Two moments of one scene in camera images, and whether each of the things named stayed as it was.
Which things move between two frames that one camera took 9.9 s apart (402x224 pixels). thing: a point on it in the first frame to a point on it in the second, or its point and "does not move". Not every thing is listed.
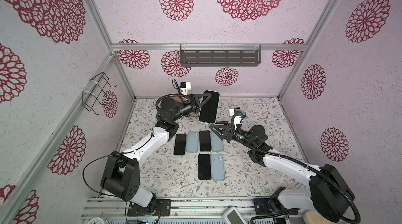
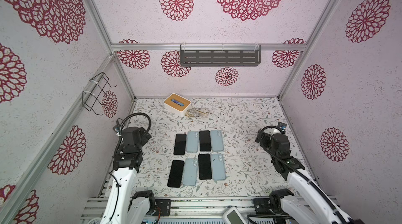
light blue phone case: (192, 141) does not move
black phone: (209, 111) to (175, 178)
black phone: (205, 144) does not move
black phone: (180, 144) does not move
